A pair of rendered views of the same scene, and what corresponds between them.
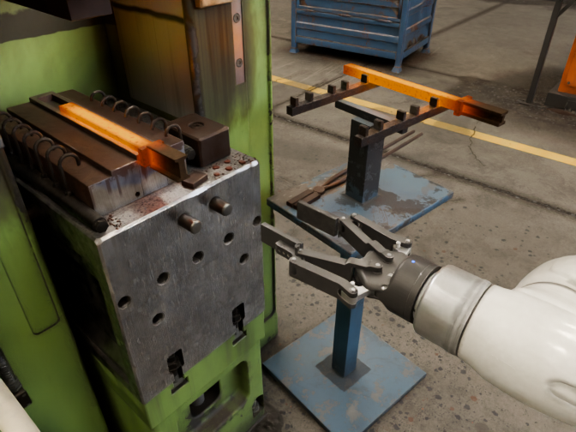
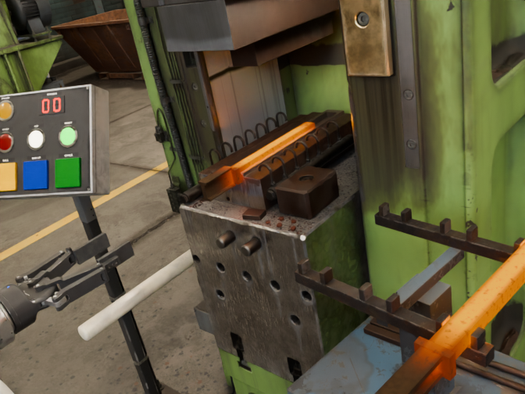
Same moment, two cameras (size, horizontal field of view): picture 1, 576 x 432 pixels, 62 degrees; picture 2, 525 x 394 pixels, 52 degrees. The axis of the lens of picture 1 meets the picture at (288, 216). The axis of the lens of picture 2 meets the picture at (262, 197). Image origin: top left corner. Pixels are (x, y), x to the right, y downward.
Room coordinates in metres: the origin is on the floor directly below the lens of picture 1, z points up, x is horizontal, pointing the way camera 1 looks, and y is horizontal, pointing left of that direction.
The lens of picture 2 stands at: (0.88, -0.87, 1.45)
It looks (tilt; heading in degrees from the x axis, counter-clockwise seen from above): 25 degrees down; 93
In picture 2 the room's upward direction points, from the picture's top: 11 degrees counter-clockwise
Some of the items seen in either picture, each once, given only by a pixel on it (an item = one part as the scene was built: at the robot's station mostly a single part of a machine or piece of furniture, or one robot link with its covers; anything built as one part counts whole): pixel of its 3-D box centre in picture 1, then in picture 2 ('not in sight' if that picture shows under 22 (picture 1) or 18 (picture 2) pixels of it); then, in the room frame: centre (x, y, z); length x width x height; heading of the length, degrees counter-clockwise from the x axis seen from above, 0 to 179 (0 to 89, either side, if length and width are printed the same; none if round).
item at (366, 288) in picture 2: (370, 99); (421, 260); (1.06, -0.19, 0.99); 0.23 x 0.06 x 0.02; 41
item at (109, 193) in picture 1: (82, 141); (284, 152); (0.90, 0.42, 0.96); 0.42 x 0.20 x 0.09; 48
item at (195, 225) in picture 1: (190, 223); (225, 239); (0.73, 0.18, 0.87); 0.04 x 0.03 x 0.03; 48
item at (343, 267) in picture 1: (336, 267); (53, 274); (0.46, -0.06, 1.00); 0.11 x 0.01 x 0.04; 70
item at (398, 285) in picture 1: (393, 278); (28, 299); (0.44, -0.13, 1.00); 0.09 x 0.08 x 0.07; 48
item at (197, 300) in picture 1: (127, 231); (318, 243); (0.94, 0.39, 0.69); 0.56 x 0.38 x 0.45; 48
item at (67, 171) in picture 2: not in sight; (69, 173); (0.34, 0.43, 1.01); 0.07 x 0.05 x 0.07; 163
